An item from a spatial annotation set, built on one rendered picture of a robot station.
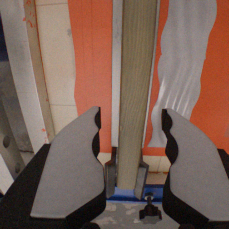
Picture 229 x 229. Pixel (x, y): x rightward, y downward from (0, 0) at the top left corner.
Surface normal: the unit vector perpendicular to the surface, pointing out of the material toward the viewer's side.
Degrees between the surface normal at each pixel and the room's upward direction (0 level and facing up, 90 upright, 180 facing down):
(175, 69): 32
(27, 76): 0
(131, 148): 0
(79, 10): 0
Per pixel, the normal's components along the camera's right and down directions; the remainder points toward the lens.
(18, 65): -0.06, 0.53
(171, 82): -0.57, 0.35
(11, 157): 1.00, 0.04
